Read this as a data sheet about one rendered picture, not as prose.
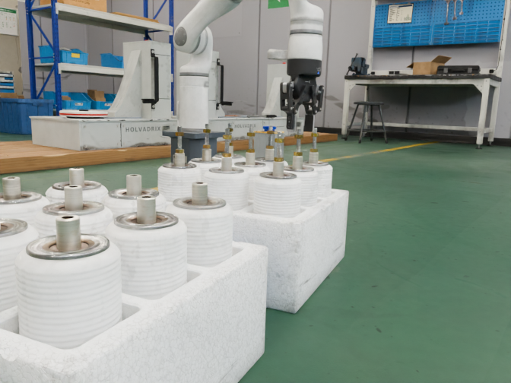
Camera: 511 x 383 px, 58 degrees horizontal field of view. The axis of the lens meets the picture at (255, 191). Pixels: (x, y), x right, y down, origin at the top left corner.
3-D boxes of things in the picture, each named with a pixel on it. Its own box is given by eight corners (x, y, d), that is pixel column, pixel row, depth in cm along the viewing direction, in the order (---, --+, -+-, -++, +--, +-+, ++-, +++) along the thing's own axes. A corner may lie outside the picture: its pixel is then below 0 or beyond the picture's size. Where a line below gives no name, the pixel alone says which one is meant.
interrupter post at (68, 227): (50, 251, 45) (48, 218, 44) (70, 245, 47) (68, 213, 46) (68, 255, 44) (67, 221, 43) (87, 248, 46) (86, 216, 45)
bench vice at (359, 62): (358, 77, 570) (360, 56, 565) (371, 77, 560) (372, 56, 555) (343, 75, 537) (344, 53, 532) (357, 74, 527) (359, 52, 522)
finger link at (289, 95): (282, 81, 98) (284, 109, 100) (277, 83, 96) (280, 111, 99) (293, 81, 96) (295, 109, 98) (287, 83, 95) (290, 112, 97)
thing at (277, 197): (292, 254, 102) (296, 172, 99) (302, 269, 93) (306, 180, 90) (249, 254, 101) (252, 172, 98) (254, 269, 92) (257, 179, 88)
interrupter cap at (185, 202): (161, 207, 64) (161, 202, 64) (192, 198, 71) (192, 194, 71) (208, 214, 61) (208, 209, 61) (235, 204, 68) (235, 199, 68)
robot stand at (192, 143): (161, 222, 153) (160, 131, 147) (192, 214, 164) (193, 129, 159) (194, 230, 144) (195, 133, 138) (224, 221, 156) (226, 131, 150)
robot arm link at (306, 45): (289, 62, 108) (290, 35, 107) (330, 61, 101) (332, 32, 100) (264, 59, 101) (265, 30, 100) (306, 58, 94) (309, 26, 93)
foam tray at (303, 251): (131, 277, 104) (129, 199, 101) (216, 235, 139) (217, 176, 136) (295, 314, 88) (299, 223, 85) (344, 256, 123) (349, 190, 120)
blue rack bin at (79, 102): (42, 108, 576) (40, 90, 572) (69, 108, 607) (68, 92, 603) (65, 109, 548) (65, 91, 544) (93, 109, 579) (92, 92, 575)
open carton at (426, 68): (419, 78, 566) (421, 59, 562) (450, 77, 536) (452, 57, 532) (405, 76, 547) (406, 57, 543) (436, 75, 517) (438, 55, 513)
